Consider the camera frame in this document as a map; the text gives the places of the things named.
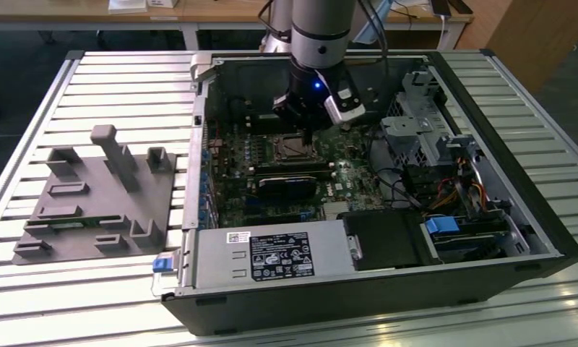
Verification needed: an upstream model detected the silver CPU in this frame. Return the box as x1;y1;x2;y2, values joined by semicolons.
278;137;306;158

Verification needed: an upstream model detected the green RAM stick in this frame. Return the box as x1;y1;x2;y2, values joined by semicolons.
27;215;124;229

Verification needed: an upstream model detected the silver power supply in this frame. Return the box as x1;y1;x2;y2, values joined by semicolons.
176;220;367;290

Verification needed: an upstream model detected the pale blue teach pendant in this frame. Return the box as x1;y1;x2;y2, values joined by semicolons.
351;0;396;45

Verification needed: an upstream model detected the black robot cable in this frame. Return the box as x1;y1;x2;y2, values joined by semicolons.
356;0;395;109

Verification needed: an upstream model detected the white paper box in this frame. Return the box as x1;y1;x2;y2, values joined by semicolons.
108;0;148;14

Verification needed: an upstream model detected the black PC case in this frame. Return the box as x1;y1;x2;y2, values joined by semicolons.
159;48;578;336

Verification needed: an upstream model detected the white cable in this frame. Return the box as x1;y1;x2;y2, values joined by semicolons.
434;12;454;51

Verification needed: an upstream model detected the silver case bracket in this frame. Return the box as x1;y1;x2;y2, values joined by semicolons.
190;53;224;83

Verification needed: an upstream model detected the CPU socket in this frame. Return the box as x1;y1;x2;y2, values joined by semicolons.
268;132;323;164

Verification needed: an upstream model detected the blue disk carrier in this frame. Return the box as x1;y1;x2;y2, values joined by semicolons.
424;215;460;236

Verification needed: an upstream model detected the wooden cabinet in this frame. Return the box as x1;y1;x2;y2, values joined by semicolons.
484;0;578;94

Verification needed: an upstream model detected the metal socket cover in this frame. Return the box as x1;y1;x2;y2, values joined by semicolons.
270;132;323;163

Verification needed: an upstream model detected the silver chipset heatsink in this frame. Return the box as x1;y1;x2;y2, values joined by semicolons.
323;202;351;220

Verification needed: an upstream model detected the wooden desk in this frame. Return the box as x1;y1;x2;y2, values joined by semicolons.
0;0;476;51

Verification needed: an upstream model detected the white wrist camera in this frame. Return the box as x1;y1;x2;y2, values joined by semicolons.
324;77;368;126

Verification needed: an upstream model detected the metal drive cage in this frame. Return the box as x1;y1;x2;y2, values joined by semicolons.
379;70;482;169

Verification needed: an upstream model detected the black plastic shroud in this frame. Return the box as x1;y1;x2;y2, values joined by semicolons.
340;209;442;272

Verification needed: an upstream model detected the blue case latch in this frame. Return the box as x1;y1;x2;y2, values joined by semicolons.
152;252;180;273

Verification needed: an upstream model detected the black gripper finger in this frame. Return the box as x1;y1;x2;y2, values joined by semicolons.
302;124;316;153

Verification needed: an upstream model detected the grey parts rack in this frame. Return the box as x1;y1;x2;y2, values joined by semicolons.
10;124;180;267

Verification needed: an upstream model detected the green motherboard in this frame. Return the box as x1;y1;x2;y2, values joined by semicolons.
206;114;386;229

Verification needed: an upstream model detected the black graphics card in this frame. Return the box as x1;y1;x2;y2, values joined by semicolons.
250;173;320;200

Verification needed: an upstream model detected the yellow orange wire bundle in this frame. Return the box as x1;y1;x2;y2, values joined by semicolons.
428;155;491;218

